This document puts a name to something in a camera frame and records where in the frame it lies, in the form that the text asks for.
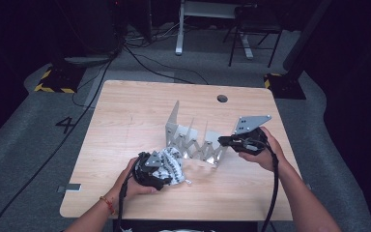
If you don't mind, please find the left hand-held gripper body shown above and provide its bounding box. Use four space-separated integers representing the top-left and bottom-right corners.
132 150 173 191

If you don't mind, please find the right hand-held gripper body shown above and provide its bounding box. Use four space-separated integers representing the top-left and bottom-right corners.
231 114 272 157

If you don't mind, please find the white black patterned sock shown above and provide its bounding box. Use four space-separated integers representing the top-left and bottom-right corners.
153 146 192 188

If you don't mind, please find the grey metal expandable rack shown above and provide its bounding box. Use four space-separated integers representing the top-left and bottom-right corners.
164 100 230 166

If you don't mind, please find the person's left hand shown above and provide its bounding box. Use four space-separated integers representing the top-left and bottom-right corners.
112 157 158 199

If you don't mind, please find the person's right hand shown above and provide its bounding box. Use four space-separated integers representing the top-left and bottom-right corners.
238 126 286 173

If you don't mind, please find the black yellow striped stand base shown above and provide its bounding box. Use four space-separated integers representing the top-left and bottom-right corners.
33 66 86 95
263 72 307 101

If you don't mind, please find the dark slanted pole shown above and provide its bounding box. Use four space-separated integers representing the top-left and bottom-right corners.
282 0 334 81

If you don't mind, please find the black chair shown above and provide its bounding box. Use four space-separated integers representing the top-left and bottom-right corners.
222 3 284 69

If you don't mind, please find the dark cabinet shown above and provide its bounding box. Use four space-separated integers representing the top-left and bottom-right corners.
73 0 124 56

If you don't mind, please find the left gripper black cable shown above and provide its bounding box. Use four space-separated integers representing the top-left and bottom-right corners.
115 153 149 232

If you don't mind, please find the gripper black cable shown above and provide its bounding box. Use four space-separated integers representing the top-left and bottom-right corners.
247 138 279 232
115 153 149 232

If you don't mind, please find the red bracelet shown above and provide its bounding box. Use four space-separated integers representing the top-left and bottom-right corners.
99 195 115 216

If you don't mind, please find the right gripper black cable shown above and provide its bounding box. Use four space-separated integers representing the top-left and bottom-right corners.
247 138 279 232

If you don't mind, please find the curved black floor cable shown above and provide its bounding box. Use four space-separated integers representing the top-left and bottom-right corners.
122 43 211 86

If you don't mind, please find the long black floor cable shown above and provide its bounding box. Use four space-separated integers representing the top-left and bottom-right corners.
0 47 124 232

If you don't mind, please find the white desk frame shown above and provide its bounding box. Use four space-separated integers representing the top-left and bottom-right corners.
174 0 255 61

